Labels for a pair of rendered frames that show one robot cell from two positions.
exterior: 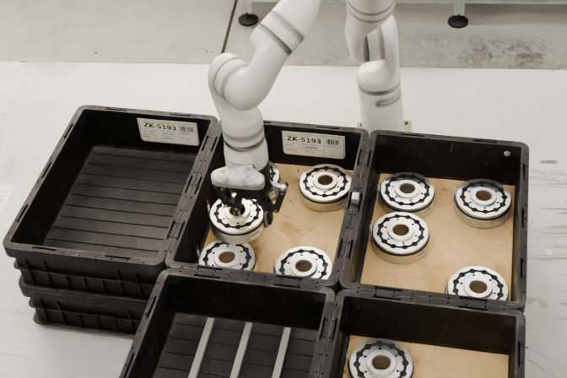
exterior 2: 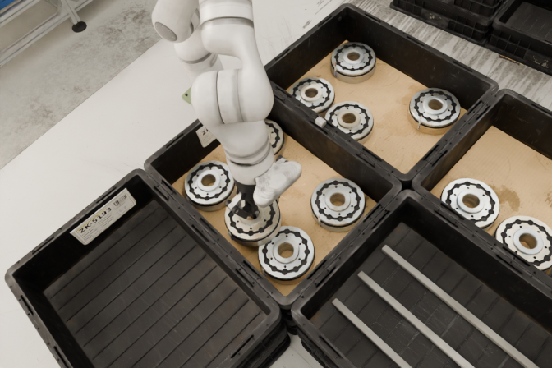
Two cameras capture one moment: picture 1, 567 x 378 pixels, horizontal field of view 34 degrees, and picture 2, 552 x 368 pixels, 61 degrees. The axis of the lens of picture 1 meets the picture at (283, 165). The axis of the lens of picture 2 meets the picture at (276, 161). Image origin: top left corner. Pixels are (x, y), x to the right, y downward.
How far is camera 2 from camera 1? 1.06 m
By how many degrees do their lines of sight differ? 34
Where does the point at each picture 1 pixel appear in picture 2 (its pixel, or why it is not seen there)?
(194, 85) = (30, 177)
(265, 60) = (254, 49)
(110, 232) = (164, 333)
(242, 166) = (269, 170)
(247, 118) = (257, 124)
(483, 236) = (378, 80)
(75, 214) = (113, 356)
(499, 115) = not seen: hidden behind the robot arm
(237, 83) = (255, 91)
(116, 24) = not seen: outside the picture
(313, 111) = (141, 116)
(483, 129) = not seen: hidden behind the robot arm
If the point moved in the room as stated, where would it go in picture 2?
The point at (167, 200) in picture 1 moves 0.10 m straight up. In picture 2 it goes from (167, 263) to (150, 243)
